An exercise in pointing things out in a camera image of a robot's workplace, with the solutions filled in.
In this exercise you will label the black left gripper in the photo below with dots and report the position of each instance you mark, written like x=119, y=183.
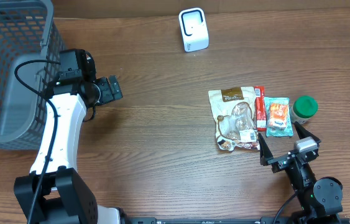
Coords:
x=112, y=88

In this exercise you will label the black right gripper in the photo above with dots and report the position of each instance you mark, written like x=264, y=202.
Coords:
x=287, y=158

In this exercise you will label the teal orange snack packet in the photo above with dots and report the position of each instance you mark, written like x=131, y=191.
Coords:
x=288, y=131

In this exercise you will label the small orange white packet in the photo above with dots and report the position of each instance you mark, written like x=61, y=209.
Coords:
x=278, y=116

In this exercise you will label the green lid Knorr jar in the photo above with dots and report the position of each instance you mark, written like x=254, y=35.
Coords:
x=304, y=108

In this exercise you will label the red white snack bar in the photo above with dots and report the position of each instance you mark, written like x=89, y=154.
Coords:
x=261, y=117

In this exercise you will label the white brown snack wrapper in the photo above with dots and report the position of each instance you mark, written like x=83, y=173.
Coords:
x=233, y=111

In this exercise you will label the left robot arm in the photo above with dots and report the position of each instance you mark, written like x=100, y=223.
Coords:
x=54, y=192

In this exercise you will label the white barcode scanner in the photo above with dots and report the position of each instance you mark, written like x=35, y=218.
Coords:
x=194, y=29

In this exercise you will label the grey plastic mesh basket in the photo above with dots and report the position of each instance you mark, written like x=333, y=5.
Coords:
x=29, y=51

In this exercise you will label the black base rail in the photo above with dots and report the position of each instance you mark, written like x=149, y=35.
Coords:
x=152, y=220

